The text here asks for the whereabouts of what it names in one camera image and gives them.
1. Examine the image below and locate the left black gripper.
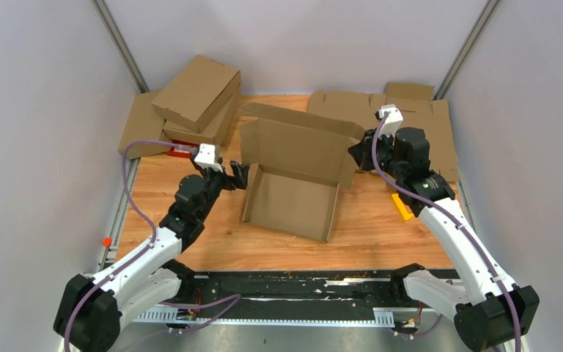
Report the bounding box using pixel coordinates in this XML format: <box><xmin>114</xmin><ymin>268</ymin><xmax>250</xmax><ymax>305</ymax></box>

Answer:
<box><xmin>190</xmin><ymin>156</ymin><xmax>249</xmax><ymax>220</ymax></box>

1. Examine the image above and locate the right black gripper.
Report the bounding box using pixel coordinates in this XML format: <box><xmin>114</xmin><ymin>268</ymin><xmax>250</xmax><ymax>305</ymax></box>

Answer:
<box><xmin>347</xmin><ymin>127</ymin><xmax>405</xmax><ymax>180</ymax></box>

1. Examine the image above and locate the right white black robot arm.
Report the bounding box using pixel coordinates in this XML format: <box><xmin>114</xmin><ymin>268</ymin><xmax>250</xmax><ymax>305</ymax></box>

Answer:
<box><xmin>347</xmin><ymin>128</ymin><xmax>540</xmax><ymax>351</ymax></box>

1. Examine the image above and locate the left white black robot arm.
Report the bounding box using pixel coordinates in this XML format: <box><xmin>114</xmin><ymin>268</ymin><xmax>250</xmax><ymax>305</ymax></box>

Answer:
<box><xmin>53</xmin><ymin>161</ymin><xmax>250</xmax><ymax>351</ymax></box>

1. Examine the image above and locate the flat-lying folded cardboard box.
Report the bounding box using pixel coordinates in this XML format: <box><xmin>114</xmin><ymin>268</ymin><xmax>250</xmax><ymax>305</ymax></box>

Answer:
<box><xmin>118</xmin><ymin>90</ymin><xmax>171</xmax><ymax>159</ymax></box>

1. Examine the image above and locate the red plastic tray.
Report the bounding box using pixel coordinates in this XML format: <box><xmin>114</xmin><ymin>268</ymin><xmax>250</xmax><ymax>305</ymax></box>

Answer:
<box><xmin>167</xmin><ymin>140</ymin><xmax>199</xmax><ymax>158</ymax></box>

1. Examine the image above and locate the flat cardboard sheet stack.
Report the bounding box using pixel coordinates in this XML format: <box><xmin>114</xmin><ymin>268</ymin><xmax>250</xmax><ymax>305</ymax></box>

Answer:
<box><xmin>306</xmin><ymin>82</ymin><xmax>460</xmax><ymax>183</ymax></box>

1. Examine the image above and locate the yellow plastic triangle piece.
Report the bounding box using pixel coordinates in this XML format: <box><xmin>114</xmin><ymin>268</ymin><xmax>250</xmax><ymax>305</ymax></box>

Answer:
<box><xmin>391</xmin><ymin>193</ymin><xmax>415</xmax><ymax>222</ymax></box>

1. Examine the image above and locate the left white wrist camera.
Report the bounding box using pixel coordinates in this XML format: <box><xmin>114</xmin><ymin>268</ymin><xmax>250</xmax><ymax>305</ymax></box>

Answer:
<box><xmin>194</xmin><ymin>143</ymin><xmax>224</xmax><ymax>172</ymax></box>

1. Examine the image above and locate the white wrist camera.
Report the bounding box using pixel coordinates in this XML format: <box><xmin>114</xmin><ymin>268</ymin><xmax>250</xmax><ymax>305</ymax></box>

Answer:
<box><xmin>194</xmin><ymin>143</ymin><xmax>224</xmax><ymax>172</ymax></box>
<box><xmin>375</xmin><ymin>104</ymin><xmax>404</xmax><ymax>137</ymax></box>

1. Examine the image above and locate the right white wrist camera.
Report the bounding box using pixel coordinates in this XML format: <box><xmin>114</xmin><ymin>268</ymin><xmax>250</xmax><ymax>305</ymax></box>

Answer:
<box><xmin>375</xmin><ymin>104</ymin><xmax>404</xmax><ymax>137</ymax></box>

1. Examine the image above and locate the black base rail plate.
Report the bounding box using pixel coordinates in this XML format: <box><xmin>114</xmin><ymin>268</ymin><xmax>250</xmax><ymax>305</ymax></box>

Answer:
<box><xmin>168</xmin><ymin>270</ymin><xmax>427</xmax><ymax>322</ymax></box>

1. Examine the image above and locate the right aluminium corner post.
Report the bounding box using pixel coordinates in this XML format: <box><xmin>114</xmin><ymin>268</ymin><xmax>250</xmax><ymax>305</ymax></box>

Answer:
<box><xmin>433</xmin><ymin>0</ymin><xmax>501</xmax><ymax>100</ymax></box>

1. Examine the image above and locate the aluminium corner post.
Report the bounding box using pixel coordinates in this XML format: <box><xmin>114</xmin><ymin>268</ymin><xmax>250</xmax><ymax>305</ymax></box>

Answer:
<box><xmin>433</xmin><ymin>0</ymin><xmax>501</xmax><ymax>100</ymax></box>
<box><xmin>91</xmin><ymin>0</ymin><xmax>150</xmax><ymax>93</ymax></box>

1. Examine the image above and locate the white slotted cable duct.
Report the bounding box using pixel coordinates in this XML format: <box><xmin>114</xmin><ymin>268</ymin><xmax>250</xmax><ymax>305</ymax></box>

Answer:
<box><xmin>133</xmin><ymin>307</ymin><xmax>396</xmax><ymax>327</ymax></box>

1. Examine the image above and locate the left aluminium corner post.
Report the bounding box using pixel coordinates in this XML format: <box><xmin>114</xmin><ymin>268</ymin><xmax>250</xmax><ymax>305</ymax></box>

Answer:
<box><xmin>91</xmin><ymin>0</ymin><xmax>150</xmax><ymax>93</ymax></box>

